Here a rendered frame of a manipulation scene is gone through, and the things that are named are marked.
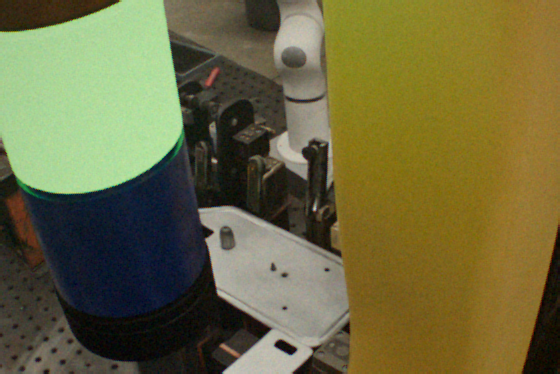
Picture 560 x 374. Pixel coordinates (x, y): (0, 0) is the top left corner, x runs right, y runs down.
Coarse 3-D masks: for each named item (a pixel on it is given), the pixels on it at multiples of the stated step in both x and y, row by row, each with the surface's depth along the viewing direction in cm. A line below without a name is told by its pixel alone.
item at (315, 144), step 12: (312, 144) 143; (324, 144) 142; (312, 156) 141; (324, 156) 143; (312, 168) 146; (324, 168) 144; (312, 180) 148; (324, 180) 146; (312, 192) 149; (324, 192) 148; (324, 204) 149
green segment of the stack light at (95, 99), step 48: (144, 0) 22; (0, 48) 21; (48, 48) 20; (96, 48) 21; (144, 48) 22; (0, 96) 22; (48, 96) 21; (96, 96) 22; (144, 96) 23; (48, 144) 22; (96, 144) 23; (144, 144) 24
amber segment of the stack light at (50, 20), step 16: (0, 0) 19; (16, 0) 19; (32, 0) 19; (48, 0) 19; (64, 0) 20; (80, 0) 20; (96, 0) 20; (112, 0) 21; (0, 16) 20; (16, 16) 20; (32, 16) 20; (48, 16) 20; (64, 16) 20; (80, 16) 20
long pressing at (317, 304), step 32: (224, 224) 159; (256, 224) 158; (224, 256) 151; (256, 256) 150; (288, 256) 149; (320, 256) 148; (224, 288) 143; (256, 288) 142; (288, 288) 142; (320, 288) 141; (256, 320) 137; (288, 320) 135; (320, 320) 134
